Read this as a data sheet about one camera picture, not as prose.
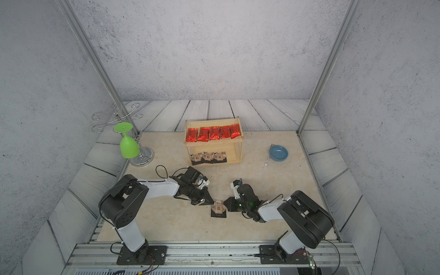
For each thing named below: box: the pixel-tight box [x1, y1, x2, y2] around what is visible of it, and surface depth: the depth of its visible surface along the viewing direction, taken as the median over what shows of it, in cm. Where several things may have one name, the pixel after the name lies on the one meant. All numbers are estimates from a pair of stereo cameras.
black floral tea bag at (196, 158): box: [189, 152, 203, 166], surface depth 106 cm
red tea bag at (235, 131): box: [230, 123, 242, 140], surface depth 91 cm
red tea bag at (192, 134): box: [186, 127, 199, 143], surface depth 91 cm
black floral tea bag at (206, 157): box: [201, 151, 214, 164], surface depth 107 cm
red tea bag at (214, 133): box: [209, 126, 221, 141], surface depth 91 cm
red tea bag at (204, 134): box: [197, 126, 211, 143], surface depth 92 cm
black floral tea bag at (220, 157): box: [213, 151, 227, 164], surface depth 107 cm
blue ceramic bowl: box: [269, 144, 289, 163], surface depth 108 cm
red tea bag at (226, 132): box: [220, 126, 232, 139], surface depth 91 cm
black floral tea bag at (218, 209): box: [210, 199, 227, 218], surface depth 87 cm
